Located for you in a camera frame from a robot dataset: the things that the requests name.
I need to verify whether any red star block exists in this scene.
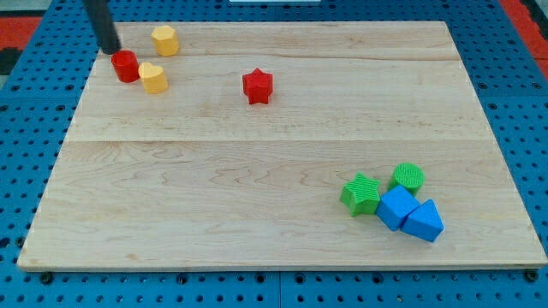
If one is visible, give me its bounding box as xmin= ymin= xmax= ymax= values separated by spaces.
xmin=242 ymin=68 xmax=273 ymax=104

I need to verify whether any wooden board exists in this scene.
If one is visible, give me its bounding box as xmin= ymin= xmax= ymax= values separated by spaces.
xmin=18 ymin=21 xmax=547 ymax=272

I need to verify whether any green star block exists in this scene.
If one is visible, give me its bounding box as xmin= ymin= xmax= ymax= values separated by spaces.
xmin=340 ymin=172 xmax=380 ymax=216

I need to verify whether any blue cube block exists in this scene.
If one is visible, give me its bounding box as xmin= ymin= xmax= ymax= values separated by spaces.
xmin=376 ymin=186 xmax=420 ymax=231

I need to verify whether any green cylinder block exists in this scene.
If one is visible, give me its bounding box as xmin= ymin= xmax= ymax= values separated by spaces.
xmin=388 ymin=163 xmax=426 ymax=196

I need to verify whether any yellow heart block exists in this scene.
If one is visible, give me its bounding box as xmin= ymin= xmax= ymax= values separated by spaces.
xmin=138 ymin=62 xmax=169 ymax=94

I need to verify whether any yellow hexagon block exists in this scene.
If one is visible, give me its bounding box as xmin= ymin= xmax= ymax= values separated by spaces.
xmin=151 ymin=25 xmax=180 ymax=56

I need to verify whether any blue triangle block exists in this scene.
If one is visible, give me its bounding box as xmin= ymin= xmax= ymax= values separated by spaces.
xmin=401 ymin=199 xmax=444 ymax=242

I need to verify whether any red cylinder block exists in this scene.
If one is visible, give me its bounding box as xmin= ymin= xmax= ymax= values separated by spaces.
xmin=110 ymin=50 xmax=140 ymax=83

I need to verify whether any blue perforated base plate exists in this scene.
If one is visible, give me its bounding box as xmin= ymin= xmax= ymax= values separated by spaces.
xmin=1 ymin=0 xmax=547 ymax=307

